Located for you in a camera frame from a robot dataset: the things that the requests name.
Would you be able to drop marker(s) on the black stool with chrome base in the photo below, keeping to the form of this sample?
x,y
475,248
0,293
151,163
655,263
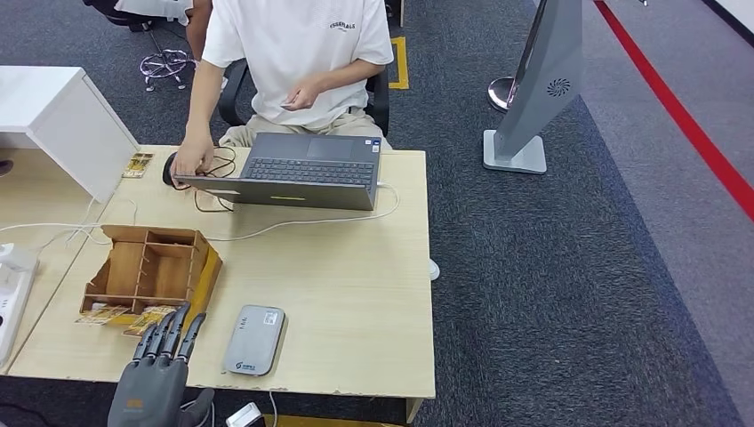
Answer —
x,y
118,15

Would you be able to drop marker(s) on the person's right forearm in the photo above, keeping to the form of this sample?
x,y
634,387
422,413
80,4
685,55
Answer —
x,y
203,100

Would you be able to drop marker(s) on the background person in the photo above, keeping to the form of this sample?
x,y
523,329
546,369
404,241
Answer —
x,y
153,9

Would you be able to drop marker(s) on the black office chair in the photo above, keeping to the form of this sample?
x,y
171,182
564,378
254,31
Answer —
x,y
228,97

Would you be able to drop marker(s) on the dark grey laptop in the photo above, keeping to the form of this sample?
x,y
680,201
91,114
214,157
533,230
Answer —
x,y
306,200

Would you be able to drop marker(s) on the person's left forearm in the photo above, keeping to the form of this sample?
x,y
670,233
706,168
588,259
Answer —
x,y
347,73

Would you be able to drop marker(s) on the white cabinet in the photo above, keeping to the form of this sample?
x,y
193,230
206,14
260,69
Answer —
x,y
70,127

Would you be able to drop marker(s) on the chrome stanchion base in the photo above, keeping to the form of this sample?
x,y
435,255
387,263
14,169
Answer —
x,y
499,94

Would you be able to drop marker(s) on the white power strip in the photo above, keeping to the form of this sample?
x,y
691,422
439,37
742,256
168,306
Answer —
x,y
12,294

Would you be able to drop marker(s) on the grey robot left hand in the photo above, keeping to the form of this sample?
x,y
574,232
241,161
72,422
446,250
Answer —
x,y
147,389

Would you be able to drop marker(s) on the grey kiosk stand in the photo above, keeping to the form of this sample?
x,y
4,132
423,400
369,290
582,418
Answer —
x,y
542,88

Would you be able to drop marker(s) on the dark brown object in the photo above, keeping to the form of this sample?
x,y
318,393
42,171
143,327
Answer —
x,y
4,167

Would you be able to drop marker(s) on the person's left hand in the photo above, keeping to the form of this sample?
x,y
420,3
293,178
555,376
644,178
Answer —
x,y
306,94

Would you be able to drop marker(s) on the pale wrist camera on bracket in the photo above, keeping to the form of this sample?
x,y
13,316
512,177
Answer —
x,y
244,415

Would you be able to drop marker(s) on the black computer mouse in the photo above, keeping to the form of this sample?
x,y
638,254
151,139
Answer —
x,y
167,171

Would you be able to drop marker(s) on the person's right hand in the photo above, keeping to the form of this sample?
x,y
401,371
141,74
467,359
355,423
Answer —
x,y
191,156

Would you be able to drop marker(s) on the wooden organiser box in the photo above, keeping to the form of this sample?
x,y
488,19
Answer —
x,y
153,271

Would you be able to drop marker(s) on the grey card reader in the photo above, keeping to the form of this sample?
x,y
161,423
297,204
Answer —
x,y
254,340

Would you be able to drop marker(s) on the yellow base board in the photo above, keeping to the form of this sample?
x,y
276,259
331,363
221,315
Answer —
x,y
203,289

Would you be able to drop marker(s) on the yellow-brown room key card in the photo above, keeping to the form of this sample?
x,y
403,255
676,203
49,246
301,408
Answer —
x,y
101,315
141,321
138,165

